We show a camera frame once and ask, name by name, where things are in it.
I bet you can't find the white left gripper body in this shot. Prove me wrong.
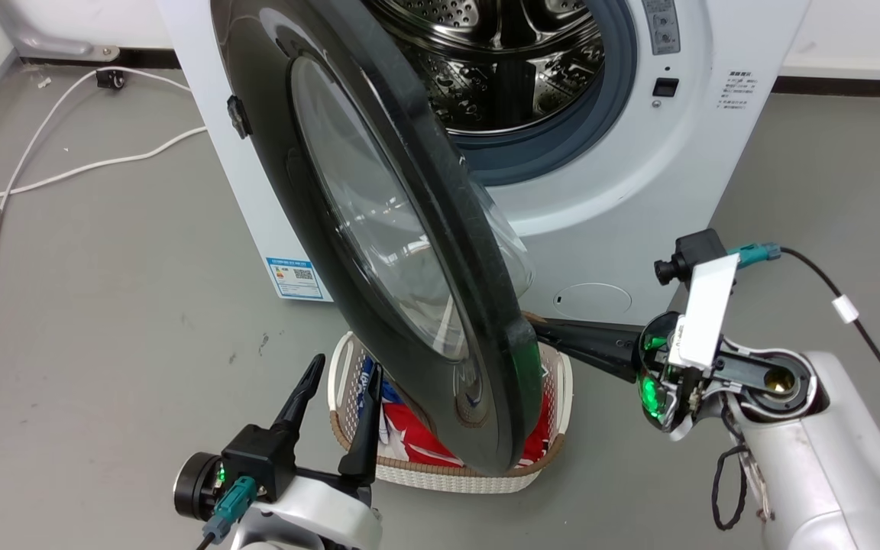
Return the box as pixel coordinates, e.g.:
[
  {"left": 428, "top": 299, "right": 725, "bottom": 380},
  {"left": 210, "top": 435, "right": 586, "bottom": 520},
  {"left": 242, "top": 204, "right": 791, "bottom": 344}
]
[{"left": 231, "top": 467, "right": 384, "bottom": 550}]

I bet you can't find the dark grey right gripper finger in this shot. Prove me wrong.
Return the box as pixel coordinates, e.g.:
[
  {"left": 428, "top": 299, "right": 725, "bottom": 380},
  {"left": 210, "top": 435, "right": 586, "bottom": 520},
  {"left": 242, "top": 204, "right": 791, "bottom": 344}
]
[{"left": 532, "top": 317, "right": 644, "bottom": 384}]

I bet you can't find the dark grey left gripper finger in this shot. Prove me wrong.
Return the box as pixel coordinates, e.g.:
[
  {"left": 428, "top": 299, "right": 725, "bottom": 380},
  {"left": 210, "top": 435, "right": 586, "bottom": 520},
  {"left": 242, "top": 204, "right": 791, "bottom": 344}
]
[
  {"left": 338, "top": 364, "right": 385, "bottom": 485},
  {"left": 270, "top": 354, "right": 327, "bottom": 440}
]

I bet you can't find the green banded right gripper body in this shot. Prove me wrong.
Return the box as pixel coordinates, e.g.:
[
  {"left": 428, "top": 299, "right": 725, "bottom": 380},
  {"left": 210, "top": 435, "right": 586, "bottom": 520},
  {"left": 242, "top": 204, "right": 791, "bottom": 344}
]
[{"left": 634, "top": 309, "right": 725, "bottom": 445}]

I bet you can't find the black round washer door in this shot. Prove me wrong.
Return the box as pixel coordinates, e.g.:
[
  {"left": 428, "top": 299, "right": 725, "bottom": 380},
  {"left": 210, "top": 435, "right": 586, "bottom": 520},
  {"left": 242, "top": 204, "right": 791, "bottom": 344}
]
[{"left": 211, "top": 0, "right": 545, "bottom": 478}]

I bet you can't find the white front-load washing machine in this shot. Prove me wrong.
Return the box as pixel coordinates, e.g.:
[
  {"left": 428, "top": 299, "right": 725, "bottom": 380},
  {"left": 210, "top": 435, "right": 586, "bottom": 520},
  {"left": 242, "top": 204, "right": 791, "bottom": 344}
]
[{"left": 156, "top": 0, "right": 811, "bottom": 325}]

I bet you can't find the grey rubber door gasket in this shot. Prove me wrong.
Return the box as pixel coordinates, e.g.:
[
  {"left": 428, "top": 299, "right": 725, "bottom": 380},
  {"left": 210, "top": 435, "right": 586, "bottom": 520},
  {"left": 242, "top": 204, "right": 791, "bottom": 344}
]
[{"left": 451, "top": 0, "right": 639, "bottom": 187}]

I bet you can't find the round white filter cover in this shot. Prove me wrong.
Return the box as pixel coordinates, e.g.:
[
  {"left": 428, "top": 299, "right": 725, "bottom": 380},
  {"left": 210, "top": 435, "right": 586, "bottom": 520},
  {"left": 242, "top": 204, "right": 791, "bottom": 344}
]
[{"left": 553, "top": 283, "right": 633, "bottom": 322}]

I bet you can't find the red clothing item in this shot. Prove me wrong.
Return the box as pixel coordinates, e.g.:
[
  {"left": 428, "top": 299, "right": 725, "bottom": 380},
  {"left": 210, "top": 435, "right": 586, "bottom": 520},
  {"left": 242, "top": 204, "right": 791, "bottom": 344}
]
[{"left": 379, "top": 396, "right": 552, "bottom": 469}]

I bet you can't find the blue white clothing item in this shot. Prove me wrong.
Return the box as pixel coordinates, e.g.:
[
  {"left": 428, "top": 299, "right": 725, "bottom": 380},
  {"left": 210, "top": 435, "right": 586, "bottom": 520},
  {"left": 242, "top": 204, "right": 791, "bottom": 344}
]
[{"left": 360, "top": 357, "right": 404, "bottom": 407}]

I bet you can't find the white woven laundry basket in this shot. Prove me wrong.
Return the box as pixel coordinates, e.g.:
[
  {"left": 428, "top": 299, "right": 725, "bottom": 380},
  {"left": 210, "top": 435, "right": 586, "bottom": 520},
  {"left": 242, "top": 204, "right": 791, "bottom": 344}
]
[{"left": 327, "top": 312, "right": 574, "bottom": 496}]

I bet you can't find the blue white energy label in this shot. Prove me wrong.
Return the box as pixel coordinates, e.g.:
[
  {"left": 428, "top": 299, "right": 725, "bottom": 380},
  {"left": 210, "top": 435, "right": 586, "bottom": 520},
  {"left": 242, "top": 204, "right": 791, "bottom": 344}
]
[{"left": 265, "top": 257, "right": 334, "bottom": 303}]

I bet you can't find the printed text instruction label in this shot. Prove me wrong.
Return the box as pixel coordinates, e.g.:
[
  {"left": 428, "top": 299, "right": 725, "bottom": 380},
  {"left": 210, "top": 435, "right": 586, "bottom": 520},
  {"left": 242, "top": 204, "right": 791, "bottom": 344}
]
[{"left": 718, "top": 70, "right": 755, "bottom": 112}]

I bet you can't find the stainless steel washer drum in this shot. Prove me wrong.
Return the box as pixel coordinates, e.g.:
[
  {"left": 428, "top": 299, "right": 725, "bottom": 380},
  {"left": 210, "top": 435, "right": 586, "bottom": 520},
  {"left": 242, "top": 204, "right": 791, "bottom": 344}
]
[{"left": 367, "top": 0, "right": 607, "bottom": 135}]

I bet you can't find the grey control panel sticker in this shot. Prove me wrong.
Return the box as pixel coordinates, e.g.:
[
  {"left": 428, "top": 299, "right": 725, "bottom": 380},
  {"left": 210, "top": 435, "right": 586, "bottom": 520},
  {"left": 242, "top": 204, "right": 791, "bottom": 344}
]
[{"left": 642, "top": 0, "right": 682, "bottom": 56}]

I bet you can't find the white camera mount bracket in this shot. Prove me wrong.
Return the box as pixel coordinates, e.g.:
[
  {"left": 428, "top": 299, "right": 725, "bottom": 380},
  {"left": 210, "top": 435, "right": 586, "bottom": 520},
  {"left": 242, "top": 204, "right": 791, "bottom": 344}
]
[{"left": 667, "top": 254, "right": 740, "bottom": 370}]

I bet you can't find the teal left camera connector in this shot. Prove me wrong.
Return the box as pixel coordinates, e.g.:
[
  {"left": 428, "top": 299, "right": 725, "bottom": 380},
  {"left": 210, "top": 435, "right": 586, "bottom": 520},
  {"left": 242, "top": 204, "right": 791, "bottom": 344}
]
[{"left": 202, "top": 475, "right": 258, "bottom": 544}]

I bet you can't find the teal camera connector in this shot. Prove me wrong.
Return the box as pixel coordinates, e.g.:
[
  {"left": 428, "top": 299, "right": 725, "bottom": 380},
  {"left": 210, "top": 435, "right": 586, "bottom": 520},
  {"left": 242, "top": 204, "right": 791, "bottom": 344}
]
[
  {"left": 202, "top": 475, "right": 258, "bottom": 544},
  {"left": 728, "top": 243, "right": 782, "bottom": 269}
]

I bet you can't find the thin black looped cable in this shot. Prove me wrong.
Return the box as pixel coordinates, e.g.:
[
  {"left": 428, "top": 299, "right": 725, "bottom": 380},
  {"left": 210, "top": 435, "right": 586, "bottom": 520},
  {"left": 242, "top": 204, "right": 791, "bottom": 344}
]
[{"left": 710, "top": 442, "right": 752, "bottom": 532}]

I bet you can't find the teal right camera connector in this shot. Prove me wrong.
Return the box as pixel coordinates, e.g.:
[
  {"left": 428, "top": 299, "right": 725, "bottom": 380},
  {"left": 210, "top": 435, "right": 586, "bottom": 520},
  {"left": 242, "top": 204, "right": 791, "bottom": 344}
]
[{"left": 728, "top": 243, "right": 782, "bottom": 269}]

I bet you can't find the black camera cable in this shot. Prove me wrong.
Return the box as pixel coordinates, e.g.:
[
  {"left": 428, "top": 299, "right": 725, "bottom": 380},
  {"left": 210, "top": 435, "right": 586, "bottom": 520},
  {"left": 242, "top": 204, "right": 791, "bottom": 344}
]
[{"left": 779, "top": 247, "right": 880, "bottom": 431}]

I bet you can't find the white floor cable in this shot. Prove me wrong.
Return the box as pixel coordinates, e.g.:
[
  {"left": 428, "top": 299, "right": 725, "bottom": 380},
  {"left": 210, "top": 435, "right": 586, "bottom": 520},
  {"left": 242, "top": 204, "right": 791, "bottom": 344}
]
[
  {"left": 0, "top": 125, "right": 208, "bottom": 217},
  {"left": 0, "top": 66, "right": 193, "bottom": 379}
]

